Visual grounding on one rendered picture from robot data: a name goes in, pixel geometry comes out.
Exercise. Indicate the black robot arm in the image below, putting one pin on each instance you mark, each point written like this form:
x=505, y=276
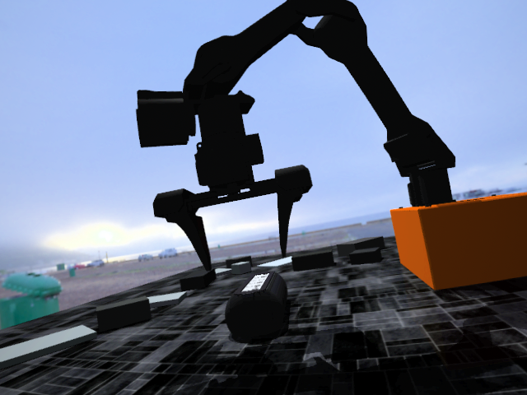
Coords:
x=167, y=118

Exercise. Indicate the white flat rectangular sheet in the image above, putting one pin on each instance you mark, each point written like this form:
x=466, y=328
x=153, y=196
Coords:
x=277, y=263

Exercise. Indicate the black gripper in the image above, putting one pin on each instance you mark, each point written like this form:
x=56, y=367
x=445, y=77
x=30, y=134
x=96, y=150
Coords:
x=180, y=206

